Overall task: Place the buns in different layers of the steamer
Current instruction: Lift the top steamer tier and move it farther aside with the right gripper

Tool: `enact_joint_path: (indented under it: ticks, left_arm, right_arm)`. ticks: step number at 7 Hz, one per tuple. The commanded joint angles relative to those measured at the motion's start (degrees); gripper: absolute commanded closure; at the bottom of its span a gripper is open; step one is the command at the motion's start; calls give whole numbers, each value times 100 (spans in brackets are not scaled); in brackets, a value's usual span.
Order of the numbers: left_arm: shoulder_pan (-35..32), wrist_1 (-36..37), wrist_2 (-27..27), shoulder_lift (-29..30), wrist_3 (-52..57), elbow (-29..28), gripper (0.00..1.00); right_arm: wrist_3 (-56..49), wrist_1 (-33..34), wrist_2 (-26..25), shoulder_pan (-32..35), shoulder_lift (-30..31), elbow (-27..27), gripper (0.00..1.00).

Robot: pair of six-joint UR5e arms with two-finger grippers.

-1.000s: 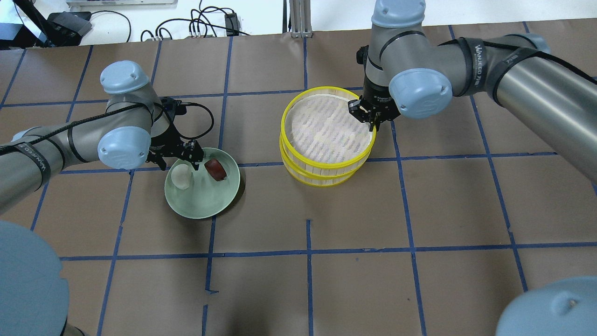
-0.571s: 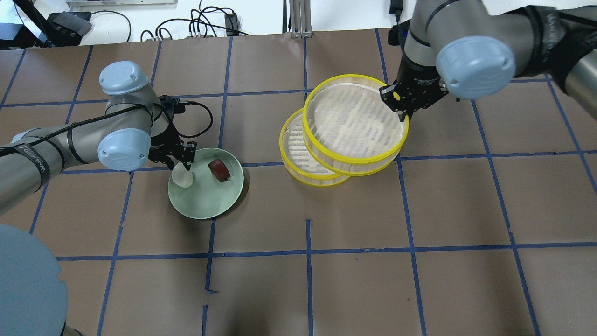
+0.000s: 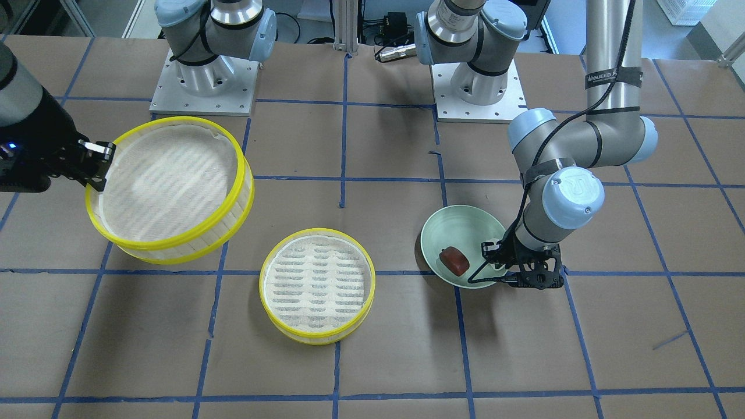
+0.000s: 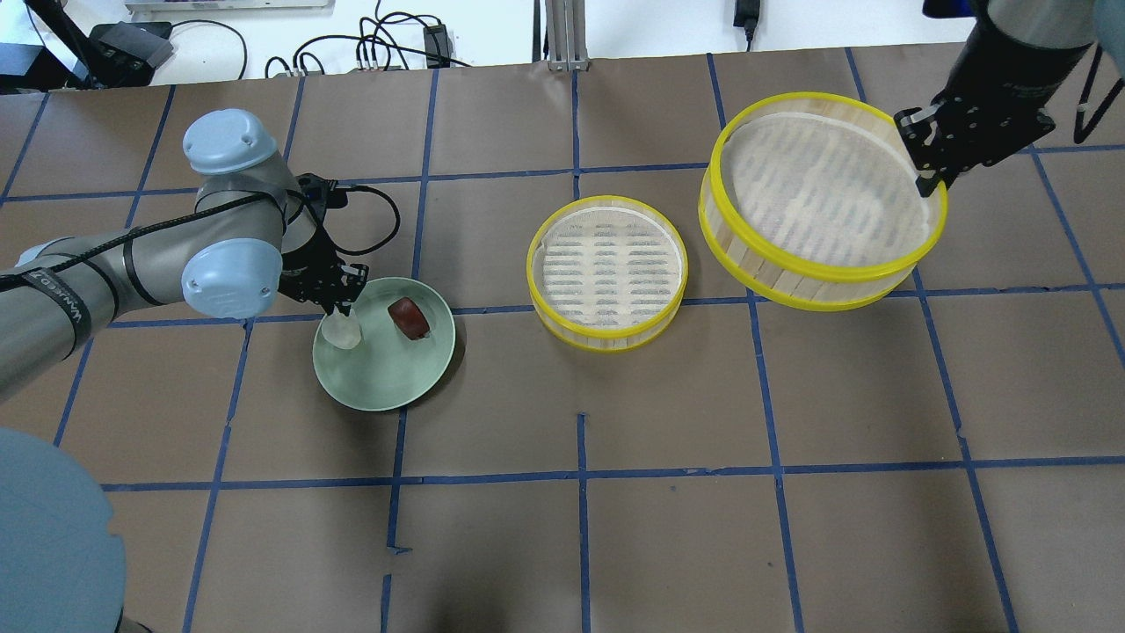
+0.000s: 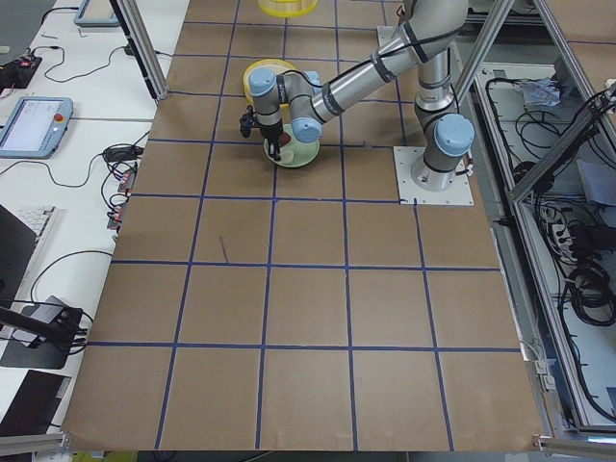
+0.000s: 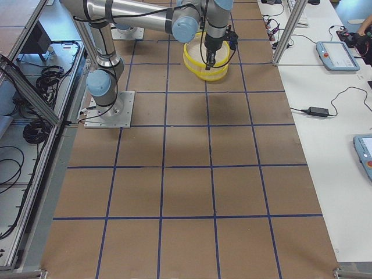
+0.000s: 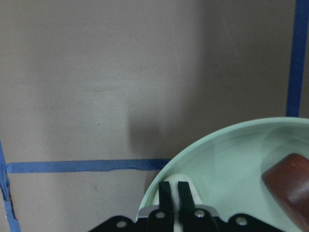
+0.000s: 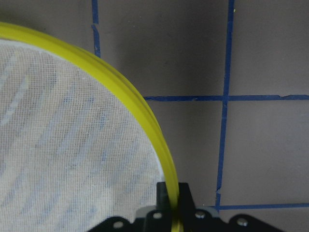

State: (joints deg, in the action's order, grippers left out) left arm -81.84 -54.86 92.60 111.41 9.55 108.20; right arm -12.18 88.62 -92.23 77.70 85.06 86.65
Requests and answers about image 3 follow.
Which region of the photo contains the aluminium frame post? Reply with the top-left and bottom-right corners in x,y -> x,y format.
332,1 -> 362,56

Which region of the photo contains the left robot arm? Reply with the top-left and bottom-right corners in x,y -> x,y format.
413,1 -> 659,289

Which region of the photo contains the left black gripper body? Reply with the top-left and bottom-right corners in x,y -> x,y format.
501,230 -> 565,290

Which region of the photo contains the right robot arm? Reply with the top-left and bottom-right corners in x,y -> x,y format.
2,1 -> 277,193

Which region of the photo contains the yellow steamer layer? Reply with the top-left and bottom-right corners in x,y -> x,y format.
85,116 -> 255,265
258,228 -> 376,346

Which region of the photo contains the dark red bun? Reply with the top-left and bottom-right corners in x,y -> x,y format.
439,246 -> 470,278

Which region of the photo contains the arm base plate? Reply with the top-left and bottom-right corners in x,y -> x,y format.
150,50 -> 261,117
430,61 -> 527,124

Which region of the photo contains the white bun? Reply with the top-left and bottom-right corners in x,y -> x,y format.
485,264 -> 508,278

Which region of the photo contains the silver cylindrical connector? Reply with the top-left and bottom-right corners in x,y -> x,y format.
374,44 -> 417,63

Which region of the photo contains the white plastic crate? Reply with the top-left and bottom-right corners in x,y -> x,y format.
657,0 -> 717,26

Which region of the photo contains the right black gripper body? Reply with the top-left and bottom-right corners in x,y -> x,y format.
1,96 -> 82,193

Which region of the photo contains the light green plate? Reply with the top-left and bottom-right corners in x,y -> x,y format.
420,205 -> 506,289

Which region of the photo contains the black power adapter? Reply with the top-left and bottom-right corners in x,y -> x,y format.
381,12 -> 408,38

